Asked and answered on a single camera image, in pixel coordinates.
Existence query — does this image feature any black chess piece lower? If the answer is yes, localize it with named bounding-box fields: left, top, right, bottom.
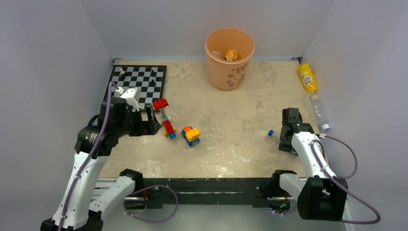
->
left=149, top=79, right=156, bottom=87

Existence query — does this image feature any yellow juice bottle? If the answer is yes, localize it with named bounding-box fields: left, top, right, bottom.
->
left=298, top=63, right=318, bottom=92

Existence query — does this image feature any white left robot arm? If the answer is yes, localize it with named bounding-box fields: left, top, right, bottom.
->
left=40, top=97, right=161, bottom=231

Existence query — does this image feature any peach plastic bin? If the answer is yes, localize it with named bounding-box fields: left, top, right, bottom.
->
left=205, top=27, right=255, bottom=90

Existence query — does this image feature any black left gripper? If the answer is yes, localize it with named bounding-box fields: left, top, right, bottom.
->
left=115, top=104, right=160, bottom=138

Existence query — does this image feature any clear plastic bottle white cap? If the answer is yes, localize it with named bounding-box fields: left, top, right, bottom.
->
left=307, top=91, right=330, bottom=130

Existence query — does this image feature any orange tea bottle navy label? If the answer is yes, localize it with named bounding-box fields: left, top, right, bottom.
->
left=224, top=49, right=239, bottom=61

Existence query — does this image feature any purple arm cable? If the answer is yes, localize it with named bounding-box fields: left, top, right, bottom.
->
left=271, top=134, right=382, bottom=225
left=56, top=81, right=179, bottom=231

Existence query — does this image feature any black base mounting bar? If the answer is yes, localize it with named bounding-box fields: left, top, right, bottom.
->
left=137, top=177, right=289, bottom=209

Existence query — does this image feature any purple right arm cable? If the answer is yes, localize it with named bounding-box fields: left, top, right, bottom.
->
left=271, top=134, right=382, bottom=225

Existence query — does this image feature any red grey toy block crane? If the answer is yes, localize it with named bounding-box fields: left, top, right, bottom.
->
left=153, top=98, right=176, bottom=139

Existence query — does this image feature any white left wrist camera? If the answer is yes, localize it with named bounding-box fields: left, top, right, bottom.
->
left=115, top=87, right=140, bottom=112

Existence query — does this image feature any black white chessboard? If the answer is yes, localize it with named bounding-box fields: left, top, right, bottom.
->
left=109, top=65, right=167, bottom=112

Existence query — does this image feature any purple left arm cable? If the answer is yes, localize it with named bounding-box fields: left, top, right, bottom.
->
left=56, top=81, right=179, bottom=231

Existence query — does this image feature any blue orange toy block car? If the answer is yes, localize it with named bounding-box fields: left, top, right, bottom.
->
left=181, top=126, right=201, bottom=147

